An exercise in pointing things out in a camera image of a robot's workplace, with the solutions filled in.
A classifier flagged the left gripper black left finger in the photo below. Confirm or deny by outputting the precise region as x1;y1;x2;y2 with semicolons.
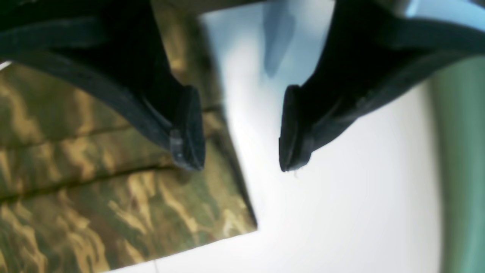
0;0;206;171

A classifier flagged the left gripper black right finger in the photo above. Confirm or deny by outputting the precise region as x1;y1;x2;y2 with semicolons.
279;0;485;172

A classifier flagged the green fabric curtain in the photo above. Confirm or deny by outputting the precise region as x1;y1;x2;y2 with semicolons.
430;57;485;273

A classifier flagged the camouflage t-shirt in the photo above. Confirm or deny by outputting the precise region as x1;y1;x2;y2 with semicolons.
1;0;257;273

